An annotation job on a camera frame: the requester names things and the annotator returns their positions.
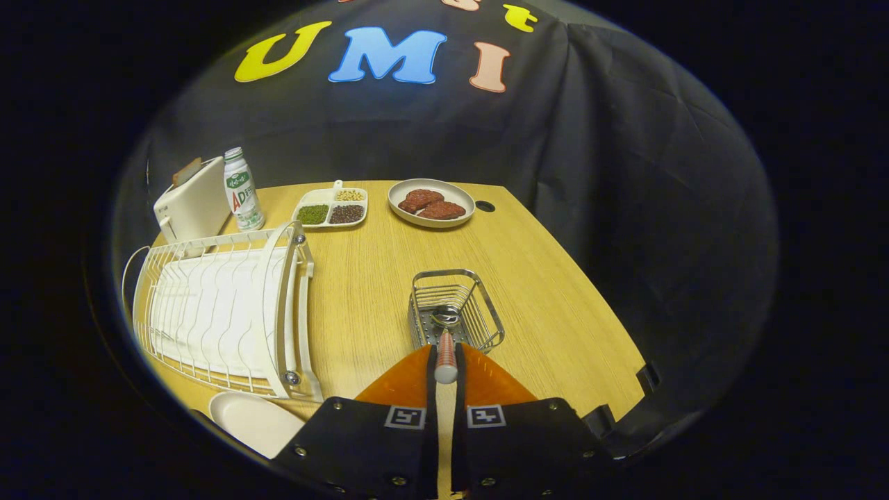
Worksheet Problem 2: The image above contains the metal wire basket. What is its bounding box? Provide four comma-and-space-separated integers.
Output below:
408, 269, 506, 355

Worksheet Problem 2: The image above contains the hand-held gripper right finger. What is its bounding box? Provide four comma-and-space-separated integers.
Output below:
451, 342, 615, 497

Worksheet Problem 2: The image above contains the divided white dish with beans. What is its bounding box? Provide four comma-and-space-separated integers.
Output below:
292, 180, 369, 230

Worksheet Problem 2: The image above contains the black table edge clamp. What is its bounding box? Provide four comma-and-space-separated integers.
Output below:
637, 361, 662, 397

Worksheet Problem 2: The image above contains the white drink bottle green label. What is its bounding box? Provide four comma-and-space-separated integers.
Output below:
223, 147, 265, 231

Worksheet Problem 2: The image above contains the white toaster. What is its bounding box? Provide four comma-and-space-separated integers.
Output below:
153, 156, 231, 244

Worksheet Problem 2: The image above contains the brown bread slice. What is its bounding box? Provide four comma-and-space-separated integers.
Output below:
172, 157, 203, 187

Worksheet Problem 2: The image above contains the red meat slice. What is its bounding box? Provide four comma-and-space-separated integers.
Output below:
419, 201, 467, 221
398, 189, 445, 214

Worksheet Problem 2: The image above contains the black backdrop cloth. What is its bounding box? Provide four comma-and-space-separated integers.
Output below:
115, 0, 779, 459

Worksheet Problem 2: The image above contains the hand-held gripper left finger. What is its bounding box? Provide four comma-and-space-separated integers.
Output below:
271, 344, 440, 497

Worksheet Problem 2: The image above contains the beige plate with meat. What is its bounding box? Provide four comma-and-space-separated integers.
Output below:
388, 178, 476, 229

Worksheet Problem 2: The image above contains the white wire dish rack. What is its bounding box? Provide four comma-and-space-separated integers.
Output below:
122, 220, 324, 403

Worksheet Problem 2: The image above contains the spoon with red checked handle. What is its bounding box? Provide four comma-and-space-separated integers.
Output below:
429, 304, 463, 385

